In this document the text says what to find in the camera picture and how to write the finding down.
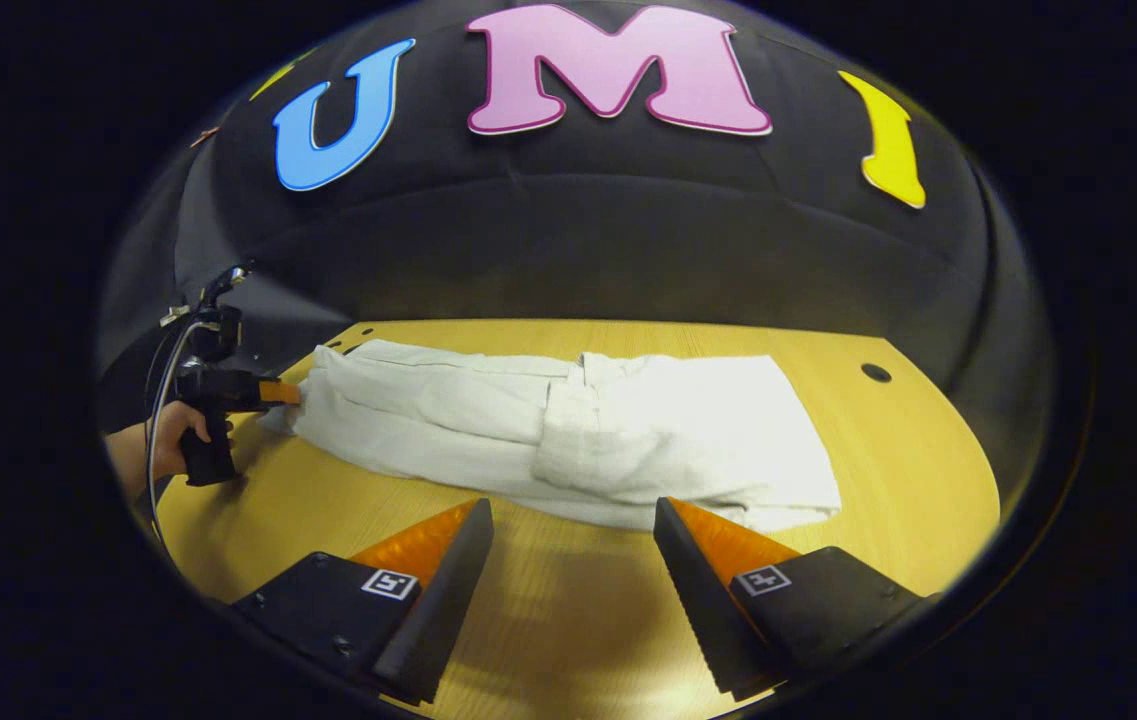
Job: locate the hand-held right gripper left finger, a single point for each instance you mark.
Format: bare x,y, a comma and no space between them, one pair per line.
438,610

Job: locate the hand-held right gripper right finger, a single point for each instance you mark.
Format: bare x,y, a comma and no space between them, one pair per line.
703,610

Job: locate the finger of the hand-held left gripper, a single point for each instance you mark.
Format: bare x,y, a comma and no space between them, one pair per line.
280,392

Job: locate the white jeans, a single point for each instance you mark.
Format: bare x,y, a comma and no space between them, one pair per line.
608,430

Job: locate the small white clip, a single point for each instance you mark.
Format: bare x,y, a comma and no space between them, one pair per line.
174,316

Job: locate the small red clip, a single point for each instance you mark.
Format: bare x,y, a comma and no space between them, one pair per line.
206,135

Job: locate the black backdrop cloth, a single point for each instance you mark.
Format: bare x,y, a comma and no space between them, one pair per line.
578,220

